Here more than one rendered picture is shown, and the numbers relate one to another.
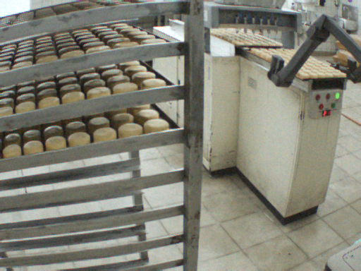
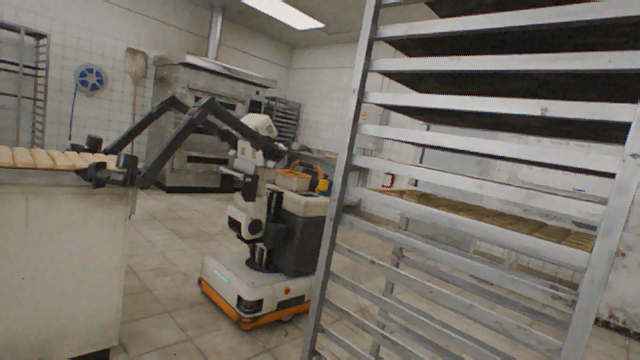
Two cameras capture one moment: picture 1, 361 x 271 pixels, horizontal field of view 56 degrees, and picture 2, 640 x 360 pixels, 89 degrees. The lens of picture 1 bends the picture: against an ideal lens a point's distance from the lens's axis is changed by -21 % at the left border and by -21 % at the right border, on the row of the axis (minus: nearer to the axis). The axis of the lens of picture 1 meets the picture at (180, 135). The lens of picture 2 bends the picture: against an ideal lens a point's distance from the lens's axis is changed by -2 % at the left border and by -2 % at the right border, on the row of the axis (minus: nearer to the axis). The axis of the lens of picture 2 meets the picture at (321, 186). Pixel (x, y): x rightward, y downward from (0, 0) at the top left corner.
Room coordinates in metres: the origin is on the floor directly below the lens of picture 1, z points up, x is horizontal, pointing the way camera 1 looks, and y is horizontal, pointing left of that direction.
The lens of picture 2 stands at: (1.64, 0.99, 1.18)
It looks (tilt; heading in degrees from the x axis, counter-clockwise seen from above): 8 degrees down; 244
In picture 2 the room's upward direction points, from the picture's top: 10 degrees clockwise
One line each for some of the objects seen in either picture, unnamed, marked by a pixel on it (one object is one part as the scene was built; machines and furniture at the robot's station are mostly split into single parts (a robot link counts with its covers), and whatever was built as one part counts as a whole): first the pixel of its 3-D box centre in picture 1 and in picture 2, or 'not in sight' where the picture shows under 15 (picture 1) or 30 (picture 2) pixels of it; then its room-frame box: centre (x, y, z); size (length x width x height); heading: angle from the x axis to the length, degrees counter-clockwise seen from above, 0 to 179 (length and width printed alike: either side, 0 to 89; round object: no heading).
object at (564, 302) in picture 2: not in sight; (433, 251); (1.03, 0.42, 0.96); 0.64 x 0.03 x 0.03; 112
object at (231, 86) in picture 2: not in sight; (209, 129); (1.02, -4.83, 1.00); 1.56 x 1.20 x 2.01; 22
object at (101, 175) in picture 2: not in sight; (105, 176); (1.84, -0.46, 0.90); 0.07 x 0.07 x 0.10; 65
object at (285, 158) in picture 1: (287, 132); (19, 268); (2.13, -0.63, 0.45); 0.70 x 0.34 x 0.90; 20
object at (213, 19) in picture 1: (249, 27); not in sight; (2.61, -0.47, 1.01); 0.72 x 0.33 x 0.34; 110
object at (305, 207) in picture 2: not in sight; (283, 220); (0.86, -1.10, 0.59); 0.55 x 0.34 x 0.83; 110
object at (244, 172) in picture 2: not in sight; (240, 179); (1.22, -0.97, 0.87); 0.28 x 0.16 x 0.22; 110
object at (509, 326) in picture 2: not in sight; (424, 285); (1.03, 0.42, 0.87); 0.64 x 0.03 x 0.03; 112
